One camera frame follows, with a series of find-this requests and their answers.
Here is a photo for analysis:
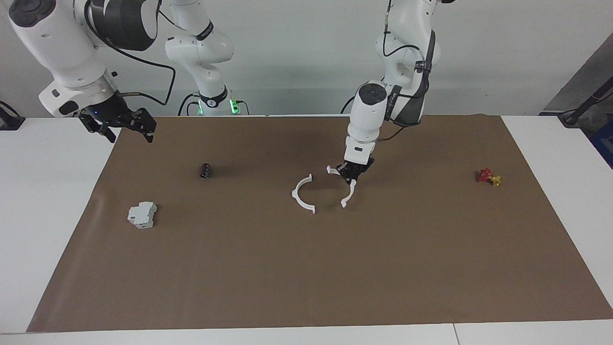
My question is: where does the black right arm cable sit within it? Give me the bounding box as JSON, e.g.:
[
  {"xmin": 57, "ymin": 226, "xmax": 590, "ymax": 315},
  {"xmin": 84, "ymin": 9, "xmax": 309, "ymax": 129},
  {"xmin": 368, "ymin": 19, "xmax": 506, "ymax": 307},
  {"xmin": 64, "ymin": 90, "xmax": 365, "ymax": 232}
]
[{"xmin": 84, "ymin": 0, "xmax": 176, "ymax": 105}]

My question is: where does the black angled stand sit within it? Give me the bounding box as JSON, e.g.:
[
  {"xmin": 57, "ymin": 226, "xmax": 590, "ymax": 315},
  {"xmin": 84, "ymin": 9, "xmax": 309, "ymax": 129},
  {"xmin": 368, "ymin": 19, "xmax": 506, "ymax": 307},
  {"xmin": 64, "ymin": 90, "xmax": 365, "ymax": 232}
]
[{"xmin": 558, "ymin": 89, "xmax": 613, "ymax": 127}]

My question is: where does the black right base cable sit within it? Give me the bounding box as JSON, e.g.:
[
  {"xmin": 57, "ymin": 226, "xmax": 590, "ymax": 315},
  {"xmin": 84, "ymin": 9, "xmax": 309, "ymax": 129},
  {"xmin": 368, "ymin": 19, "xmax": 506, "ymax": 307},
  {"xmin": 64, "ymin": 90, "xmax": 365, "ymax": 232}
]
[{"xmin": 178, "ymin": 92, "xmax": 202, "ymax": 116}]

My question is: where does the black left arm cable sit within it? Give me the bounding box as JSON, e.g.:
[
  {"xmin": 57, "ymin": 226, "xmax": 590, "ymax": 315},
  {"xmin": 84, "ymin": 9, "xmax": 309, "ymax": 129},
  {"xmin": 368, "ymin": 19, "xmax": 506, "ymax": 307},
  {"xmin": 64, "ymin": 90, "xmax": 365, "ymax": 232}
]
[{"xmin": 376, "ymin": 0, "xmax": 431, "ymax": 143}]

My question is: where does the red handwheel brass valve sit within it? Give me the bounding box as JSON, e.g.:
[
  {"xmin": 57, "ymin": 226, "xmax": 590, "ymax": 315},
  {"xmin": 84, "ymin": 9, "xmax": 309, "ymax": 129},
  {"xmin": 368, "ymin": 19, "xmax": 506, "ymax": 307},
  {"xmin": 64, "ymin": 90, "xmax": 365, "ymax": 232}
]
[{"xmin": 477, "ymin": 168, "xmax": 502, "ymax": 187}]

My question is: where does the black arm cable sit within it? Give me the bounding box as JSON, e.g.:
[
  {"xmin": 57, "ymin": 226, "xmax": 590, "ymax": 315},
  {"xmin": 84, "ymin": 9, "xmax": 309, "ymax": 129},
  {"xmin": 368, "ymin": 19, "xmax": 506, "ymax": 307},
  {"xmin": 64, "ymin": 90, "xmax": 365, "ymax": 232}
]
[
  {"xmin": 84, "ymin": 0, "xmax": 176, "ymax": 105},
  {"xmin": 376, "ymin": 0, "xmax": 431, "ymax": 143}
]

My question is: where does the white circuit breaker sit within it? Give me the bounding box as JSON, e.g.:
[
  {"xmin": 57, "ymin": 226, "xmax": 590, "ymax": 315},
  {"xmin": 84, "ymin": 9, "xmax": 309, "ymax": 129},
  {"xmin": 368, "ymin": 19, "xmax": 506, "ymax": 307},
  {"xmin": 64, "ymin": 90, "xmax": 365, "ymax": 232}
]
[{"xmin": 127, "ymin": 201, "xmax": 158, "ymax": 229}]

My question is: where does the black clamp mount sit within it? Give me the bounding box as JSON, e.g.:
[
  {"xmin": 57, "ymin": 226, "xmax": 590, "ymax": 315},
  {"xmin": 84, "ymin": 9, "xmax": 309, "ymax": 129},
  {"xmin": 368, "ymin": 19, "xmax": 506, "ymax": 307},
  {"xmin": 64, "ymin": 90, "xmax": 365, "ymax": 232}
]
[{"xmin": 0, "ymin": 101, "xmax": 25, "ymax": 131}]

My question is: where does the white half-ring pipe clamp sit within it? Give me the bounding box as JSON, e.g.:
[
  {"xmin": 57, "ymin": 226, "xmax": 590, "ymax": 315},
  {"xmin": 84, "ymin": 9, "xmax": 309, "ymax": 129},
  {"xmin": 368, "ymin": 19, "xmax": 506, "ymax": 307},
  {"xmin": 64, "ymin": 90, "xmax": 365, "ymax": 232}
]
[
  {"xmin": 292, "ymin": 174, "xmax": 317, "ymax": 214},
  {"xmin": 327, "ymin": 165, "xmax": 359, "ymax": 208}
]

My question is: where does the brown paper table mat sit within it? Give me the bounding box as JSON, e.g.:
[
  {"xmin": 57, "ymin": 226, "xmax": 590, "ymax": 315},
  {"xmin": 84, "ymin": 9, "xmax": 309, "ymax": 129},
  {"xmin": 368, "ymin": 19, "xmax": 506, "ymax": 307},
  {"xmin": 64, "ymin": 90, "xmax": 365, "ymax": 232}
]
[{"xmin": 26, "ymin": 114, "xmax": 613, "ymax": 333}]

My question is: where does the blue box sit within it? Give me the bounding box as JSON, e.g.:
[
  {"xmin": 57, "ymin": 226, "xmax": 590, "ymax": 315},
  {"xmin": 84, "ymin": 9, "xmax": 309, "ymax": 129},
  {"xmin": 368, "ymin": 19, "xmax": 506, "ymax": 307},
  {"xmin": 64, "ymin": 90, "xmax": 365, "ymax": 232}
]
[{"xmin": 590, "ymin": 120, "xmax": 613, "ymax": 169}]

